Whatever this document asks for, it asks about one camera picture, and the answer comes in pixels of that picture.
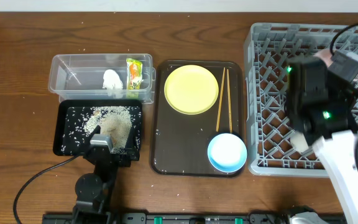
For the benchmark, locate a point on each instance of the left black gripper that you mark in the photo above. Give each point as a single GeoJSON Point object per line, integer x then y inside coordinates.
{"type": "Point", "coordinates": [110, 154]}

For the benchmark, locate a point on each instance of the white napkin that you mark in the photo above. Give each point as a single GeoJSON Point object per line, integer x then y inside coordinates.
{"type": "Point", "coordinates": [112, 81]}

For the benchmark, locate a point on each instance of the green orange snack wrapper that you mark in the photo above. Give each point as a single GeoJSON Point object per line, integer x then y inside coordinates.
{"type": "Point", "coordinates": [134, 77]}

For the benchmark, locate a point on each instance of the yellow plate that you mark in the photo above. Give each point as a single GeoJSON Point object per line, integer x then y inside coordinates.
{"type": "Point", "coordinates": [191, 89]}

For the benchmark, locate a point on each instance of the light blue bowl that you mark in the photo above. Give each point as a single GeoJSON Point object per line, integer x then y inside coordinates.
{"type": "Point", "coordinates": [227, 152]}

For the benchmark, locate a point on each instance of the white cup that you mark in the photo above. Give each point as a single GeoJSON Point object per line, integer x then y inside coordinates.
{"type": "Point", "coordinates": [299, 143]}

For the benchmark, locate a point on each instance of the pink white bowl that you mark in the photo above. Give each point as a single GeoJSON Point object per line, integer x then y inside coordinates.
{"type": "Point", "coordinates": [325, 55]}

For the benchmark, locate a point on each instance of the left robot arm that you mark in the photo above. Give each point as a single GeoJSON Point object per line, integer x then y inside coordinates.
{"type": "Point", "coordinates": [94, 190]}

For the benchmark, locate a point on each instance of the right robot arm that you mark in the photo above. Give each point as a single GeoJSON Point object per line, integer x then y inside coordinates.
{"type": "Point", "coordinates": [319, 100]}

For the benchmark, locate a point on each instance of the grey dishwasher rack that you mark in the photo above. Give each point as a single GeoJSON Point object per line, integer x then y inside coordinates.
{"type": "Point", "coordinates": [267, 48]}

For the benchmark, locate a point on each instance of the spilled rice pile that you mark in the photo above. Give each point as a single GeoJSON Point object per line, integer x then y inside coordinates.
{"type": "Point", "coordinates": [115, 121]}

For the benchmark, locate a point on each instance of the black plastic tray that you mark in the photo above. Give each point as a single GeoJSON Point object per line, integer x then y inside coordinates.
{"type": "Point", "coordinates": [63, 107]}

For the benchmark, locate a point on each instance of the clear plastic bin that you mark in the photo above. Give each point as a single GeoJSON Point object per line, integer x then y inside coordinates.
{"type": "Point", "coordinates": [80, 76]}

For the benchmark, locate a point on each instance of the brown serving tray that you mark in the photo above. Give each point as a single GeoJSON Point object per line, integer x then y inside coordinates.
{"type": "Point", "coordinates": [180, 141]}

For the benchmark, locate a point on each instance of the left wooden chopstick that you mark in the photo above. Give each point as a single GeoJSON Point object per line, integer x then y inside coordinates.
{"type": "Point", "coordinates": [220, 100]}

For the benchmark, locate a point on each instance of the wooden chopstick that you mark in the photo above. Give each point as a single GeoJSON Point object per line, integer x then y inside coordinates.
{"type": "Point", "coordinates": [220, 100]}
{"type": "Point", "coordinates": [229, 101]}

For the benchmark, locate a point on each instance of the right wooden chopstick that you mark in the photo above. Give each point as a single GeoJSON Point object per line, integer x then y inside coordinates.
{"type": "Point", "coordinates": [229, 101]}

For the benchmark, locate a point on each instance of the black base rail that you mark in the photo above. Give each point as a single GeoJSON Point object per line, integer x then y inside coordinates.
{"type": "Point", "coordinates": [141, 218]}

